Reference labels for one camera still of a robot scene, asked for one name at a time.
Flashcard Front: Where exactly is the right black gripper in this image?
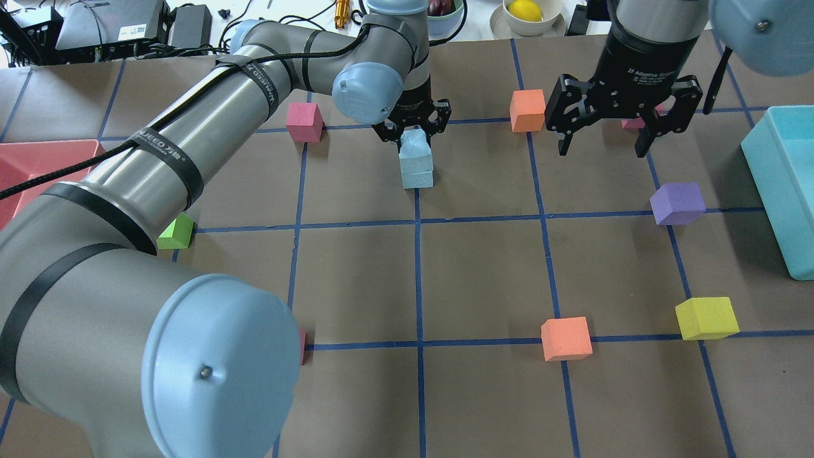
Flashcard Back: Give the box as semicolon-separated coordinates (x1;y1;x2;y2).
546;32;703;158

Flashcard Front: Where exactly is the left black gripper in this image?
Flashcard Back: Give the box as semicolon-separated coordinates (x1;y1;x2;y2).
372;86;452;153

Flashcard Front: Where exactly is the light blue foam block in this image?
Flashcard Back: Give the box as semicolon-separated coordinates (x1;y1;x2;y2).
399;155;435;190
398;128;431;160

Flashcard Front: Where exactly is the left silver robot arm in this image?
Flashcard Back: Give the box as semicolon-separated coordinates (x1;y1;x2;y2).
2;1;450;457

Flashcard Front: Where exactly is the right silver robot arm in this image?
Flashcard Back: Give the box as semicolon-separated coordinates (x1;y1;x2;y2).
546;1;812;158

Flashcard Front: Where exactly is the pink foam block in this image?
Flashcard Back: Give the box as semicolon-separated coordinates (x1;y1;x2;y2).
286;102;324;143
620;104;665;130
298;328;307;365

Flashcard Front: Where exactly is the orange foam block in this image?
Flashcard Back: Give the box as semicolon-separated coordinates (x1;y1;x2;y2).
509;89;546;133
541;317;593;362

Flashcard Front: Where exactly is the blue bowl with fruit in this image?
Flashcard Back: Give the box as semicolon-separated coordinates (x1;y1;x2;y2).
427;1;464;40

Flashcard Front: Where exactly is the gold cylinder tool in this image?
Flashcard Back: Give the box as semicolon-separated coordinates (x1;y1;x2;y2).
334;0;351;30

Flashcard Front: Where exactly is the white bowl with lemon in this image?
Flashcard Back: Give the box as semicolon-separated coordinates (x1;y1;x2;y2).
490;1;566;39

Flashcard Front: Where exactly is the teal plastic tray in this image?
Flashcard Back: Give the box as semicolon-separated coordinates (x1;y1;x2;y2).
741;105;813;281

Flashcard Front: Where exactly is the yellow foam block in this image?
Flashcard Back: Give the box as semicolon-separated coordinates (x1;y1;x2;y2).
674;298;741;341

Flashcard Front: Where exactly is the black power adapter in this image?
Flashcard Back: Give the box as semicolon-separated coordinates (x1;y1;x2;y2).
167;4;212;49

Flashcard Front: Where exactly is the green foam block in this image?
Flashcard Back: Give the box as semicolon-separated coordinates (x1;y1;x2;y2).
156;212;195;250

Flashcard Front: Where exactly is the black computer box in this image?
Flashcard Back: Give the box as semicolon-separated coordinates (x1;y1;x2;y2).
55;1;170;55

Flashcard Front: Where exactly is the pink plastic tray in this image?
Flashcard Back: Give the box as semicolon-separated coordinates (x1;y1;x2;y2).
1;139;105;228

